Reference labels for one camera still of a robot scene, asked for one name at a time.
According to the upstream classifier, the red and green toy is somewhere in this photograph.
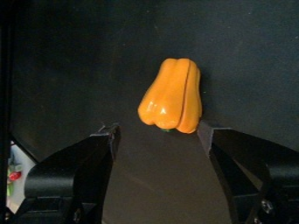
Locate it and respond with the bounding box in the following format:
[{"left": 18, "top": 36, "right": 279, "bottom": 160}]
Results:
[{"left": 5, "top": 141, "right": 24, "bottom": 197}]

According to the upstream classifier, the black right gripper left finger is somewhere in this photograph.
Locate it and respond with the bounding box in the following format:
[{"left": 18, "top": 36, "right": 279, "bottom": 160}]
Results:
[{"left": 5, "top": 123, "right": 121, "bottom": 224}]

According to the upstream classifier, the orange toy squash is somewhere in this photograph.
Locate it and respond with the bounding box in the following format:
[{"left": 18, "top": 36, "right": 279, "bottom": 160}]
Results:
[{"left": 136, "top": 58, "right": 203, "bottom": 135}]

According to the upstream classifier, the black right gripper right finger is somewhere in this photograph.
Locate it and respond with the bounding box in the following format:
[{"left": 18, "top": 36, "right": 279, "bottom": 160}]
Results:
[{"left": 196, "top": 120, "right": 299, "bottom": 224}]

